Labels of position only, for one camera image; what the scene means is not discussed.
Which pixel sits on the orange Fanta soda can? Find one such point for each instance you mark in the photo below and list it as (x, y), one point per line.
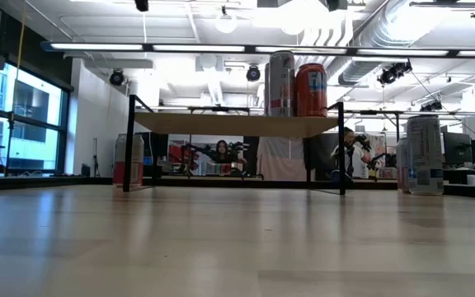
(311, 95)

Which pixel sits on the black tripod stand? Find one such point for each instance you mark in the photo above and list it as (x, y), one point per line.
(10, 144)

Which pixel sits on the wooden shelf black metal legs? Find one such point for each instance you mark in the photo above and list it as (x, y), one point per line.
(229, 125)

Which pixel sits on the short red white can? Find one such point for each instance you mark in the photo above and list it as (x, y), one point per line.
(137, 161)

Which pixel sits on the black ceiling track light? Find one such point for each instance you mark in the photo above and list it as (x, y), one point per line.
(431, 106)

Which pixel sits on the red wall poster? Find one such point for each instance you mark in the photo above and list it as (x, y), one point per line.
(177, 152)

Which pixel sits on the black computer monitor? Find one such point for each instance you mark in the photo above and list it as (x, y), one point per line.
(457, 146)

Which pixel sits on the pale pink cloth curtain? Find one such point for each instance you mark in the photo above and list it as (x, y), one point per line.
(280, 161)

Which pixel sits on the thin black floor stand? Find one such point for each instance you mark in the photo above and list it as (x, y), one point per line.
(95, 156)

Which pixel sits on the small black box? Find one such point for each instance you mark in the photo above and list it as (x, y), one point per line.
(86, 170)

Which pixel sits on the tall white can red print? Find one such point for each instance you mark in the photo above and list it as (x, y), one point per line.
(280, 82)

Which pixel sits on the small white cup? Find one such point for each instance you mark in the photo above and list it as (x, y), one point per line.
(471, 180)

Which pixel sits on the person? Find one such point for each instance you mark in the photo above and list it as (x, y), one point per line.
(355, 158)
(223, 150)

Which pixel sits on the silver ventilation duct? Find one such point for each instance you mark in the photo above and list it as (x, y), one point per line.
(386, 37)

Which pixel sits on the tall grey drink can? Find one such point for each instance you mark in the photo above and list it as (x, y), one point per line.
(425, 156)

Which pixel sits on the black ceiling spotlight cluster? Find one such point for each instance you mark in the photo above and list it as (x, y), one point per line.
(392, 74)

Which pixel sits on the large glass window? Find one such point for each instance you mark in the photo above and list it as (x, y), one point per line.
(35, 136)

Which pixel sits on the black aluminium table frame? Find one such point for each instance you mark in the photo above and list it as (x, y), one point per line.
(56, 181)

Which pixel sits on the short silver pink can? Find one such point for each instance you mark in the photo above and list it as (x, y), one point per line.
(402, 173)

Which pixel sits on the black overhead light bar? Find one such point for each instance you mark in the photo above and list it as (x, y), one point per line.
(200, 48)

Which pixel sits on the background black robot arm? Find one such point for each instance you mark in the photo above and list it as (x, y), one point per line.
(379, 158)
(237, 150)
(192, 158)

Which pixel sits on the round white pendant lamp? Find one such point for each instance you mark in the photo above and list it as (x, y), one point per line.
(226, 22)

